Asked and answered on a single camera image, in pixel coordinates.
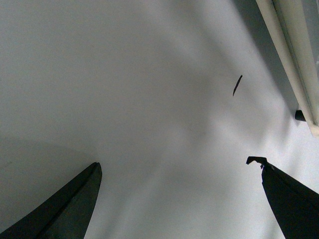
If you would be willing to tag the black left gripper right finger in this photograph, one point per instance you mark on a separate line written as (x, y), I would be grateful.
(294, 205)

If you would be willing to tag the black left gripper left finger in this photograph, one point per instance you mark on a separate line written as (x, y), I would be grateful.
(66, 214)

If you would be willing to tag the black oven foot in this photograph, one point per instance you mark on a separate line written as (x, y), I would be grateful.
(299, 115)

